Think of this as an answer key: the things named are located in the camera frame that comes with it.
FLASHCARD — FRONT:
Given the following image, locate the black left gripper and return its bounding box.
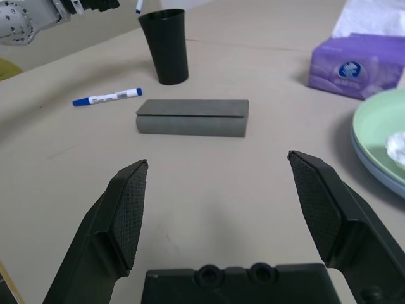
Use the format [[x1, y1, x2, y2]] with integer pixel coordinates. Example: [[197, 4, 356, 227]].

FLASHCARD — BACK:
[[59, 0, 121, 17]]

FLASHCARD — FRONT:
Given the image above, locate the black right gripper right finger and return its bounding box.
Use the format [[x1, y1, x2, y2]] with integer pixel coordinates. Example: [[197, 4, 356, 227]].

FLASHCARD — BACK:
[[287, 149, 405, 304]]

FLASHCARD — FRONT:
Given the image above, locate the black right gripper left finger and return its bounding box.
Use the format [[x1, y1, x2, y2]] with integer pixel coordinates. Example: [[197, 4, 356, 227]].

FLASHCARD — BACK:
[[42, 159, 149, 304]]

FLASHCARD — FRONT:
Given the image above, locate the white tissue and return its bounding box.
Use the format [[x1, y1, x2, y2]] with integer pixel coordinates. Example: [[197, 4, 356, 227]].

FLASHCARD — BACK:
[[385, 131, 405, 165]]

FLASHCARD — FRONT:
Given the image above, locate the light green plate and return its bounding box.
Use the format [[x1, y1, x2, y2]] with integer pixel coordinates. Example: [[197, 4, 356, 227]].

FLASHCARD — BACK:
[[352, 88, 405, 186]]

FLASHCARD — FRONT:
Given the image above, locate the grey glasses case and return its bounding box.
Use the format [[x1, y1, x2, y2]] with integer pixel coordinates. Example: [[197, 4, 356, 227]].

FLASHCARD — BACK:
[[135, 99, 250, 139]]

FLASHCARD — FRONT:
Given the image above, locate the light blue plate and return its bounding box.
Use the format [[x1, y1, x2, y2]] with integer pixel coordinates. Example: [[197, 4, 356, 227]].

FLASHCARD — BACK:
[[349, 129, 405, 200]]

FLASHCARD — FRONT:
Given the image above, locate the black plastic cup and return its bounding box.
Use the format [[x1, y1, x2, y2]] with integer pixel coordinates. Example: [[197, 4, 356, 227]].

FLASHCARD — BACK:
[[137, 8, 190, 86]]

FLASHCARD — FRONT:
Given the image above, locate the thick white marker blue cap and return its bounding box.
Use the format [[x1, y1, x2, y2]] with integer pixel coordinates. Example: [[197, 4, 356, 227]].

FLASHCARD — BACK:
[[72, 87, 143, 108]]

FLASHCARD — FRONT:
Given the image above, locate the olive green object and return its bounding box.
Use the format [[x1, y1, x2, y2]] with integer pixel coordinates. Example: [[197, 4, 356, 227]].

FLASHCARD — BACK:
[[0, 56, 25, 82]]

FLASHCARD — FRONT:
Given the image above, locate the purple tissue box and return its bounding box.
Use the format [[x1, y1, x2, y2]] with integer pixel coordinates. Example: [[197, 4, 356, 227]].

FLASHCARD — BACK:
[[306, 0, 405, 101]]

